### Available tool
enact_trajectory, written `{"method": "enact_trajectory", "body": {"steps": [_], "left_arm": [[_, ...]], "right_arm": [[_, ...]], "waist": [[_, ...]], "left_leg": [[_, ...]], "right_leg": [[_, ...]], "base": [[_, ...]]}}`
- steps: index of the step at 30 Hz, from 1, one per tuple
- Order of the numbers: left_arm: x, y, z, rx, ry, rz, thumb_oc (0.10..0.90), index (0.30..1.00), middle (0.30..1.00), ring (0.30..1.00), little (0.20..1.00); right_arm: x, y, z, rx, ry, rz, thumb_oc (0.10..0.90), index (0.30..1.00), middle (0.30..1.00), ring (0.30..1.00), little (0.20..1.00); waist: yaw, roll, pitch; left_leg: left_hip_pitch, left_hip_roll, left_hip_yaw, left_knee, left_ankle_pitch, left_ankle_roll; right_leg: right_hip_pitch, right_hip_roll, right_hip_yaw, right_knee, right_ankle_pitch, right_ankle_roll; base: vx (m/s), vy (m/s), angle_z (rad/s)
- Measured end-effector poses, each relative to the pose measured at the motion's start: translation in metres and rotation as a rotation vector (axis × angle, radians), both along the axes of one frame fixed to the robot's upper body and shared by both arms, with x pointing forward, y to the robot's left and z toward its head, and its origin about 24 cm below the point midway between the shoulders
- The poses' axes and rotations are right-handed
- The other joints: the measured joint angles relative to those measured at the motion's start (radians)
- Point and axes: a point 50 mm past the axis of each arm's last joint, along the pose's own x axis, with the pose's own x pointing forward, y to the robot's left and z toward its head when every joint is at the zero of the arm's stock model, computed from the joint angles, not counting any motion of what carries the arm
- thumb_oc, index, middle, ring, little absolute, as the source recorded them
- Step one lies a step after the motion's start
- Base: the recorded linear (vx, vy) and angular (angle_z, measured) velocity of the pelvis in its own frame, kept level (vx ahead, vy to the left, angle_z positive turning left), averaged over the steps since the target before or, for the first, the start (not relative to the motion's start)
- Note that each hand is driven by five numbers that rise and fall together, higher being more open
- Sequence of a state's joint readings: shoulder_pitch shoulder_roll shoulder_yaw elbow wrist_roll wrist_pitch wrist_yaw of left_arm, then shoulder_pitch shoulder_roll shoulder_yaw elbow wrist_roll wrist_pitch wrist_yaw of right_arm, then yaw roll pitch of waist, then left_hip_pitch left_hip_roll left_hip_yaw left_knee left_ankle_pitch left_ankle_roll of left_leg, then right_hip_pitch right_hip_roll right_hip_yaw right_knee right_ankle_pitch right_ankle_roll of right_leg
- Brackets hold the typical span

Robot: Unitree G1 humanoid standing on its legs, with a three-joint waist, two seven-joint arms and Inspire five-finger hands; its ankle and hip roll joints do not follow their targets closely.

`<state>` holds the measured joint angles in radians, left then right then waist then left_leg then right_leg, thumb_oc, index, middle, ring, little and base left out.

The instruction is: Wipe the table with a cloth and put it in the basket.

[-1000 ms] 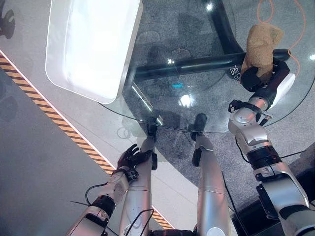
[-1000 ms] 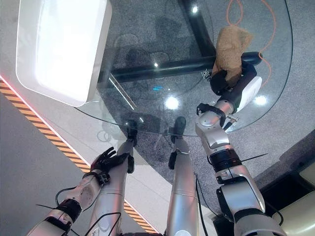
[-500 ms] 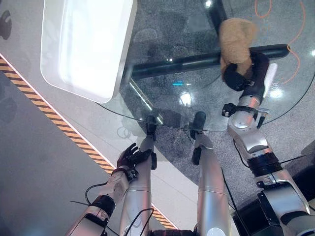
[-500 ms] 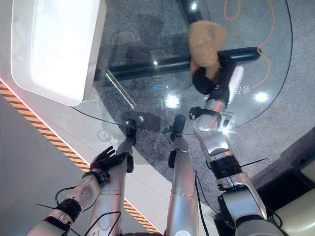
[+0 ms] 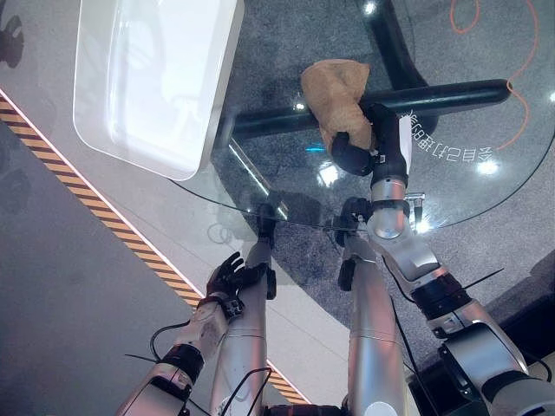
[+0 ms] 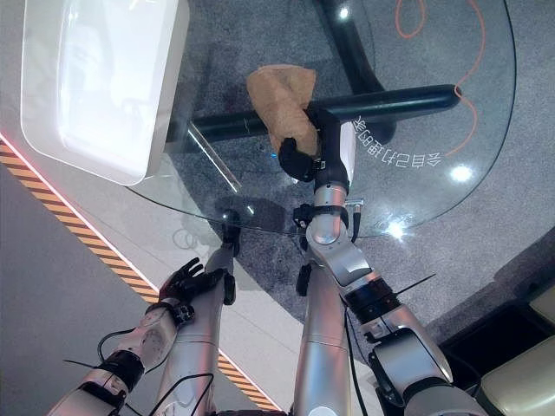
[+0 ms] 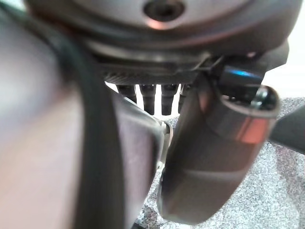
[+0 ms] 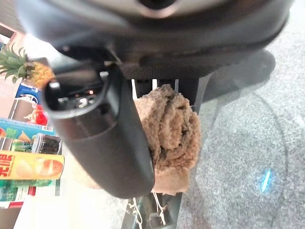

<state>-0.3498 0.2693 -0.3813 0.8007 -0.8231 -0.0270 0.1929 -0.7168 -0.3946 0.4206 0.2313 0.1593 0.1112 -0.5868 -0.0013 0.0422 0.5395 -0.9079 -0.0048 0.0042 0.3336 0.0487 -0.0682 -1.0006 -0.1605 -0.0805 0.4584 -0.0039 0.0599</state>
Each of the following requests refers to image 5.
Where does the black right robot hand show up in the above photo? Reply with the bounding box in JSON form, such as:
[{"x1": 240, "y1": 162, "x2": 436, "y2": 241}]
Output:
[{"x1": 330, "y1": 102, "x2": 414, "y2": 181}]

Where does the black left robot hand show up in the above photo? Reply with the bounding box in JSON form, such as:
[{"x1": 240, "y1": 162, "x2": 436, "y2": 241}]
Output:
[{"x1": 205, "y1": 251, "x2": 271, "y2": 301}]

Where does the tan cloth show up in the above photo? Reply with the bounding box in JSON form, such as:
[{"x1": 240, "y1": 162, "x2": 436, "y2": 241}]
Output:
[{"x1": 300, "y1": 60, "x2": 379, "y2": 151}]

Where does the white rectangular basket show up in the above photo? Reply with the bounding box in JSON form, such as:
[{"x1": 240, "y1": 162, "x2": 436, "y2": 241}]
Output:
[{"x1": 72, "y1": 0, "x2": 245, "y2": 182}]

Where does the silver left robot leg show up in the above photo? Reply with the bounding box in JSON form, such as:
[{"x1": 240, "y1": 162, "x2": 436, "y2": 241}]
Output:
[{"x1": 207, "y1": 202, "x2": 278, "y2": 416}]

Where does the silver robot leg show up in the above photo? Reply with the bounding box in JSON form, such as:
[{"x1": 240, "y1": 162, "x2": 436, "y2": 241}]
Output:
[
  {"x1": 207, "y1": 202, "x2": 278, "y2": 416},
  {"x1": 336, "y1": 197, "x2": 413, "y2": 416}
]

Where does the yellow black hazard tape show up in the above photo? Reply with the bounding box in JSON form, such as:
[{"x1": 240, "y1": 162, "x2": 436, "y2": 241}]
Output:
[{"x1": 0, "y1": 93, "x2": 311, "y2": 405}]

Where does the silver right robot leg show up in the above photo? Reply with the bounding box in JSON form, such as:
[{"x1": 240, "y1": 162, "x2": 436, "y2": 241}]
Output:
[{"x1": 336, "y1": 197, "x2": 413, "y2": 416}]

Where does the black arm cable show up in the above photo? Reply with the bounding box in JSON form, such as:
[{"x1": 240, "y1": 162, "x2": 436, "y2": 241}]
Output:
[{"x1": 125, "y1": 321, "x2": 205, "y2": 369}]

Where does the orange cable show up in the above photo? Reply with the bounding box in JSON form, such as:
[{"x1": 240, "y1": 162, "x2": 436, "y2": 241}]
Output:
[{"x1": 448, "y1": 0, "x2": 544, "y2": 152}]

